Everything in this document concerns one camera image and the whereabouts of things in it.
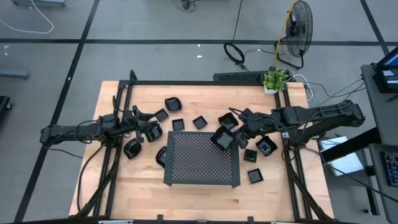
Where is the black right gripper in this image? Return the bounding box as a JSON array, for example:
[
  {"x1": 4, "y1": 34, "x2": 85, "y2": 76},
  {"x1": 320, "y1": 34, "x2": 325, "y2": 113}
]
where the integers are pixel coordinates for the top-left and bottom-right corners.
[{"x1": 231, "y1": 108, "x2": 277, "y2": 149}]

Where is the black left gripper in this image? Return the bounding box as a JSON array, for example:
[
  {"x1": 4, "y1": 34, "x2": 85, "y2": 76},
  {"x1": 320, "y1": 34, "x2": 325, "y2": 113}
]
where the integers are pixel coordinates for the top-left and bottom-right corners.
[{"x1": 119, "y1": 105, "x2": 159, "y2": 139}]

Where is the small black square plate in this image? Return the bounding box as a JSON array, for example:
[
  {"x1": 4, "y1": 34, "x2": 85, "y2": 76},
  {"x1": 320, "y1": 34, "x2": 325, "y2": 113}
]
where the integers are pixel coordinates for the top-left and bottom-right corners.
[
  {"x1": 247, "y1": 167, "x2": 265, "y2": 185},
  {"x1": 243, "y1": 148, "x2": 258, "y2": 164},
  {"x1": 192, "y1": 114, "x2": 209, "y2": 131},
  {"x1": 171, "y1": 118, "x2": 185, "y2": 131},
  {"x1": 154, "y1": 108, "x2": 170, "y2": 123}
]

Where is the black square flared bowl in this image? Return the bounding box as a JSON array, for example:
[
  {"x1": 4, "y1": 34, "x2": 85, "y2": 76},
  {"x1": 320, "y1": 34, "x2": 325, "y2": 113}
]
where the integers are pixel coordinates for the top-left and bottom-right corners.
[
  {"x1": 210, "y1": 125, "x2": 236, "y2": 152},
  {"x1": 255, "y1": 135, "x2": 279, "y2": 157},
  {"x1": 217, "y1": 111, "x2": 240, "y2": 131}
]

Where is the small black tray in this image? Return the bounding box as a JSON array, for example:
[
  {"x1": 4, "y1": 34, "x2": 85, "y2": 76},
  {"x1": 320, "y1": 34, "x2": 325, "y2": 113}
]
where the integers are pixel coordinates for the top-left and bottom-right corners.
[{"x1": 164, "y1": 96, "x2": 183, "y2": 112}]

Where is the black perforated metal rack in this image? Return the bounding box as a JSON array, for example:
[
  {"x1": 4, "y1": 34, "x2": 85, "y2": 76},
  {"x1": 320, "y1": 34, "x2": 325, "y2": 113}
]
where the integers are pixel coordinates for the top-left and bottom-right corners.
[{"x1": 163, "y1": 130, "x2": 241, "y2": 188}]

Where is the long black perforated bar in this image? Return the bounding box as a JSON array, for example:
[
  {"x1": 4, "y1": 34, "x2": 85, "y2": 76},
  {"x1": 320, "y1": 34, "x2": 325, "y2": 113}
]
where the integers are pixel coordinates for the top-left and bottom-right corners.
[{"x1": 213, "y1": 70, "x2": 266, "y2": 83}]

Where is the green plant in white pot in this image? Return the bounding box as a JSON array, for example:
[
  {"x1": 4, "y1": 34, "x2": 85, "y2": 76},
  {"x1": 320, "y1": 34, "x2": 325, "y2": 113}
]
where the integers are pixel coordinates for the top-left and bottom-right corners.
[{"x1": 262, "y1": 68, "x2": 290, "y2": 95}]

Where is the white box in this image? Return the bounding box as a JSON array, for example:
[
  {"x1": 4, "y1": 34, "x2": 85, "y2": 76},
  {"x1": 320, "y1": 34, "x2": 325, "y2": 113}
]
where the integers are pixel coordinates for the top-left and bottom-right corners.
[{"x1": 317, "y1": 136, "x2": 364, "y2": 177}]

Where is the black slanted crossbar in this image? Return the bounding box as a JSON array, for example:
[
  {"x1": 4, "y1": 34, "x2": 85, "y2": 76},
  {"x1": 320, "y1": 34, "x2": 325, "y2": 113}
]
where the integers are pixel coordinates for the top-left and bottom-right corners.
[{"x1": 320, "y1": 126, "x2": 382, "y2": 163}]

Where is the black floor fan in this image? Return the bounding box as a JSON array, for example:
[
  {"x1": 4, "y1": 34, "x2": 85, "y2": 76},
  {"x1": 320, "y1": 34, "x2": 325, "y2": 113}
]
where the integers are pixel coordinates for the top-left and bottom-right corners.
[{"x1": 275, "y1": 0, "x2": 314, "y2": 70}]

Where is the grey desk foot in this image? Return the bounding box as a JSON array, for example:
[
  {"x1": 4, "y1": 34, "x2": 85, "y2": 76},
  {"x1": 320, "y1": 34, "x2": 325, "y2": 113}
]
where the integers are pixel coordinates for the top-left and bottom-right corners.
[
  {"x1": 0, "y1": 68, "x2": 30, "y2": 80},
  {"x1": 11, "y1": 0, "x2": 67, "y2": 7}
]

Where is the grey desk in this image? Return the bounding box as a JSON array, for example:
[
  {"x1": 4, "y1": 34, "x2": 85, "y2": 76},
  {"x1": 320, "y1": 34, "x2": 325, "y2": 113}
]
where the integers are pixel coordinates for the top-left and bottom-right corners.
[
  {"x1": 368, "y1": 142, "x2": 398, "y2": 224},
  {"x1": 360, "y1": 63, "x2": 398, "y2": 147}
]

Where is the black desktop device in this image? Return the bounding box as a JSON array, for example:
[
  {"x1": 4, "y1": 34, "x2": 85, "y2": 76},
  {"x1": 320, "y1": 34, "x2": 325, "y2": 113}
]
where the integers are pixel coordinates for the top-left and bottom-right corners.
[{"x1": 372, "y1": 67, "x2": 398, "y2": 94}]

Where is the black keyboard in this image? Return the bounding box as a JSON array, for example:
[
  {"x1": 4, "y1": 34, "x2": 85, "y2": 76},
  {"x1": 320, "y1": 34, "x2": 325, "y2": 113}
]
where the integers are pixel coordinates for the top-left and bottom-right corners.
[{"x1": 384, "y1": 151, "x2": 398, "y2": 187}]

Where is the large black desk monitor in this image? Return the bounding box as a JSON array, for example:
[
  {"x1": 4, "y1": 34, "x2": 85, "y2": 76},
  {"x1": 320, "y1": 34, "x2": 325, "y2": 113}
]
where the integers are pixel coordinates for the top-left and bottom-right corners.
[{"x1": 376, "y1": 45, "x2": 398, "y2": 72}]

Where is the white power cable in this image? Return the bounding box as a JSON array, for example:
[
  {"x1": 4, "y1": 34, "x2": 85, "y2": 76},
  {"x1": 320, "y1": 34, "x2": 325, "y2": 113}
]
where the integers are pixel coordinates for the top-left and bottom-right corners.
[{"x1": 292, "y1": 73, "x2": 315, "y2": 102}]

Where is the black coiled cable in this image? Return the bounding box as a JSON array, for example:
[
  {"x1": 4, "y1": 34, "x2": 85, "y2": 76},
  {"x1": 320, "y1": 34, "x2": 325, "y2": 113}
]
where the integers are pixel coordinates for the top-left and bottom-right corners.
[{"x1": 223, "y1": 0, "x2": 251, "y2": 72}]

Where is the thick yellow hanging cable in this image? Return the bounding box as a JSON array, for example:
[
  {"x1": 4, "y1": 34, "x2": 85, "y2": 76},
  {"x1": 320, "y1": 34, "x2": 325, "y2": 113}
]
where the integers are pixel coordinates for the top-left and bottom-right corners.
[{"x1": 272, "y1": 0, "x2": 296, "y2": 68}]

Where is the black cable bundle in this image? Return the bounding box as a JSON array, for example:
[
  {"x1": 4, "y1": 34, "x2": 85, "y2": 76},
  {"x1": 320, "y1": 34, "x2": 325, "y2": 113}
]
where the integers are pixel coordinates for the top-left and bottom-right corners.
[{"x1": 174, "y1": 0, "x2": 200, "y2": 13}]

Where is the white floor cable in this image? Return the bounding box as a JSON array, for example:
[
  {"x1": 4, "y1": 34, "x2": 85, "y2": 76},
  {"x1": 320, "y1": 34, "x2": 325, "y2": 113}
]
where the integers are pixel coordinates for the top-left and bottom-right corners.
[{"x1": 0, "y1": 0, "x2": 55, "y2": 35}]

